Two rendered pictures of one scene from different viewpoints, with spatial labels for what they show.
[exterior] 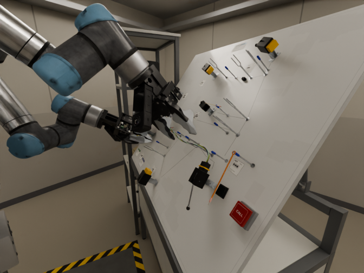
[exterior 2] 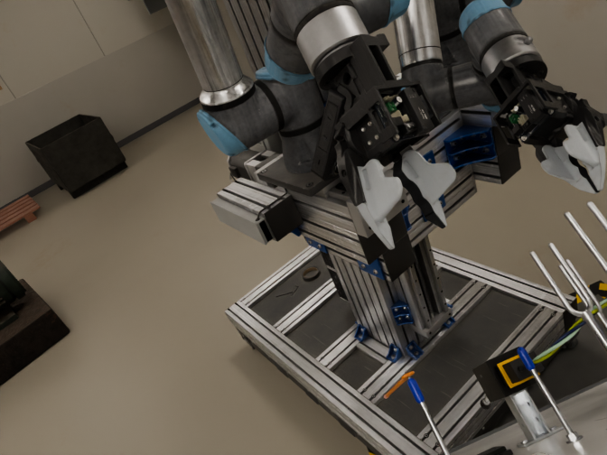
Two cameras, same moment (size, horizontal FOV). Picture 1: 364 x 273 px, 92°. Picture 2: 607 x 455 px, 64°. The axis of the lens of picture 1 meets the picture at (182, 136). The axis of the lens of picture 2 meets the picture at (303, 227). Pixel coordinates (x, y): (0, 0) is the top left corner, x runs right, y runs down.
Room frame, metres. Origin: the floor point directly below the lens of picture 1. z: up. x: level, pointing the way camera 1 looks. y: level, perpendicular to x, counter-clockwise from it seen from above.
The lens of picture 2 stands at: (0.56, -0.44, 1.62)
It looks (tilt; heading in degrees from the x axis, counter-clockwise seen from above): 30 degrees down; 113
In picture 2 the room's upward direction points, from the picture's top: 24 degrees counter-clockwise
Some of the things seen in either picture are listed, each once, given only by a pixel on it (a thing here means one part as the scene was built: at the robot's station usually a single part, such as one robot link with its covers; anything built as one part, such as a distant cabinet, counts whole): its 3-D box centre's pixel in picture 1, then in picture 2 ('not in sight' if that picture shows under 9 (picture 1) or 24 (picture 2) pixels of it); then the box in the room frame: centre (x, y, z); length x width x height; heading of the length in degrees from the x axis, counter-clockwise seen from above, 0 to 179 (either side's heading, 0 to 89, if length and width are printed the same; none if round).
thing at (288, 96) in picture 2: not in sight; (287, 92); (0.22, 0.58, 1.33); 0.13 x 0.12 x 0.14; 42
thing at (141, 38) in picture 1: (147, 136); not in sight; (1.77, 0.36, 0.92); 0.61 x 0.50 x 1.85; 24
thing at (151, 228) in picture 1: (146, 205); not in sight; (1.10, 0.26, 0.60); 0.55 x 0.02 x 0.39; 24
